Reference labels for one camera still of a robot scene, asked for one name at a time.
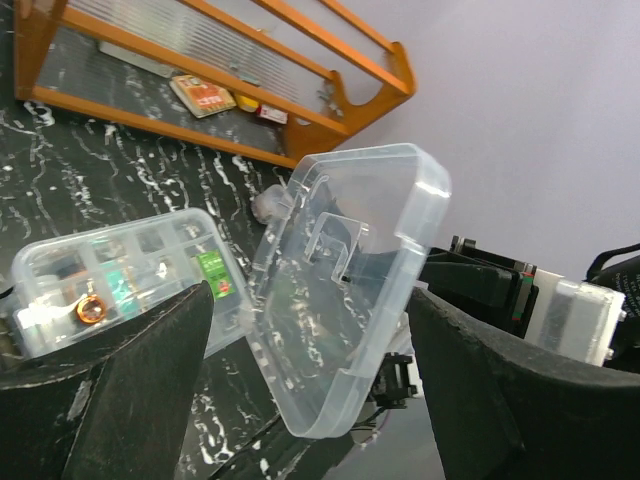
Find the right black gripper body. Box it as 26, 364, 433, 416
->
585, 243, 639, 319

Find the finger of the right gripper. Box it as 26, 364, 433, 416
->
419, 236, 539, 339

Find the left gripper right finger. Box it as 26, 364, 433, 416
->
408, 288, 639, 479

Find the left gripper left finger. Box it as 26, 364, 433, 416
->
1, 282, 214, 479

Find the clear plastic box lid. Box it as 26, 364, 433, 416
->
241, 143, 452, 439

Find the small green box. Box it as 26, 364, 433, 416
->
196, 250, 235, 299

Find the small clear round jar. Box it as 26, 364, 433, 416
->
251, 185, 286, 225

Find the orange wooden shelf rack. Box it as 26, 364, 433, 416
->
10, 1, 417, 167

